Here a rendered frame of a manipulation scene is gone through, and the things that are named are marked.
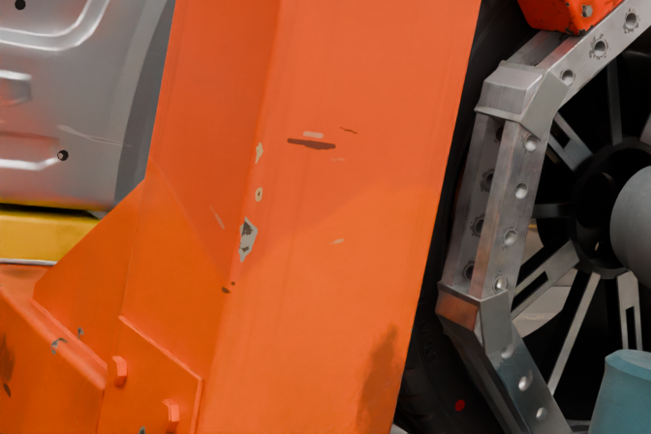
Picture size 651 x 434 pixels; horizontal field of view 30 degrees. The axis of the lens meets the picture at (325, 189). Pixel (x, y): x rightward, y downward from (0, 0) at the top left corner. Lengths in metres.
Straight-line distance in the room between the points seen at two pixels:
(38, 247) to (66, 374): 0.30
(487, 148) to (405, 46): 0.32
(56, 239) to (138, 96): 0.17
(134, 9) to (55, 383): 0.43
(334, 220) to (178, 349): 0.14
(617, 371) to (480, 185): 0.21
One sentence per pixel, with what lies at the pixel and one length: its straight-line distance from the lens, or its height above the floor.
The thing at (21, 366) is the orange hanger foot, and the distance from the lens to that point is 1.13.
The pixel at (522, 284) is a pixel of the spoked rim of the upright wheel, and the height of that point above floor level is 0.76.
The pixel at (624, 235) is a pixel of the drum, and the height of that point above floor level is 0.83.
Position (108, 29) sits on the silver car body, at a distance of 1.29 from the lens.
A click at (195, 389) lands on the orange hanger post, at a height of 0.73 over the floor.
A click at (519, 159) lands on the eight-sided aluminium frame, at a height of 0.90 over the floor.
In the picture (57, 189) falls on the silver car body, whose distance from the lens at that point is 1.30.
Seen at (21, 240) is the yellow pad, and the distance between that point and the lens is 1.30.
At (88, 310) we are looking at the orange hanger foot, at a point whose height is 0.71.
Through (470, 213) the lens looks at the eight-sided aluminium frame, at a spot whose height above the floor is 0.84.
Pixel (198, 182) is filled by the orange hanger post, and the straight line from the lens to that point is 0.84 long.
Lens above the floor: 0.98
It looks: 8 degrees down
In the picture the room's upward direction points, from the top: 11 degrees clockwise
